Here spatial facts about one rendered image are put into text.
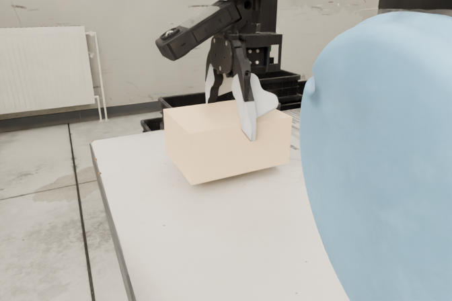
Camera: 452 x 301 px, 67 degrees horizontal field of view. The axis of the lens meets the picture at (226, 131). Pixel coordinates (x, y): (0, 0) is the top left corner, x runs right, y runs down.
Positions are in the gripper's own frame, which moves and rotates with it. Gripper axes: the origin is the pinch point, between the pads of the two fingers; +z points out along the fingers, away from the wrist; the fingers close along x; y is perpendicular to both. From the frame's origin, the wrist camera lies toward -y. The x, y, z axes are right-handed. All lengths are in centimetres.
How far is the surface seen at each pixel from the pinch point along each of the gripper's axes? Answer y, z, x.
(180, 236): -12.1, 7.2, -13.4
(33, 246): -43, 77, 94
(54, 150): -34, 76, 198
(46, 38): -29, 6, 245
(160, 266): -15.4, 7.3, -16.9
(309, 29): 222, 6, 257
